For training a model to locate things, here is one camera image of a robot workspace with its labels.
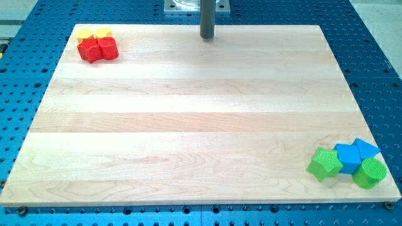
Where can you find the yellow heart block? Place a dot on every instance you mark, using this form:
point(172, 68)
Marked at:
point(84, 34)

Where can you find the light wooden board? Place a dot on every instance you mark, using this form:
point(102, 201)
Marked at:
point(176, 120)

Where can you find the red cylinder block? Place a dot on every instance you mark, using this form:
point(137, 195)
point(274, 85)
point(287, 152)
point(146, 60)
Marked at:
point(108, 48)

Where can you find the yellow hexagon block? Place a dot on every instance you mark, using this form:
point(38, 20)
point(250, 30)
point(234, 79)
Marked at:
point(103, 32)

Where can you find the red star block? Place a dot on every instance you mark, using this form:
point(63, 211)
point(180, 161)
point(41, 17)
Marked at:
point(89, 50)

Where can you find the green star block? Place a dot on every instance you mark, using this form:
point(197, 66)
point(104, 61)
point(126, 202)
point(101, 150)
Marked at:
point(324, 164)

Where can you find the blue cube block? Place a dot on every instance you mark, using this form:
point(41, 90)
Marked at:
point(349, 156)

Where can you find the blue triangle block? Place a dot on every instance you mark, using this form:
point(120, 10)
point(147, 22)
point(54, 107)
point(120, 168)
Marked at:
point(366, 150)

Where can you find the green cylinder block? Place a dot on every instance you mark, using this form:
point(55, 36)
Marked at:
point(370, 173)

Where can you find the blue perforated metal table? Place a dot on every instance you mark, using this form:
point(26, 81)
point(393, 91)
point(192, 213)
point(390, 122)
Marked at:
point(365, 37)

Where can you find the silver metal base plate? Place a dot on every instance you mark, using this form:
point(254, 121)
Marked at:
point(193, 6)

